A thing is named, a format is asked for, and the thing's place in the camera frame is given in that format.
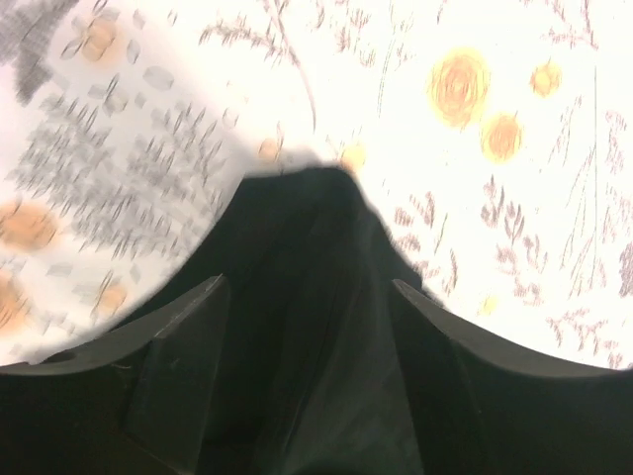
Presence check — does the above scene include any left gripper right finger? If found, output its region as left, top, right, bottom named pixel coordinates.
left=393, top=281, right=632, bottom=474

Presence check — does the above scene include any black t-shirt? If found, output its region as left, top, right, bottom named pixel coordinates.
left=124, top=167, right=423, bottom=474

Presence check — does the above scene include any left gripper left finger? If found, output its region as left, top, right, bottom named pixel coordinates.
left=1, top=277, right=230, bottom=474

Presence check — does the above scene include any floral patterned table mat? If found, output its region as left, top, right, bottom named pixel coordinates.
left=1, top=1, right=632, bottom=370

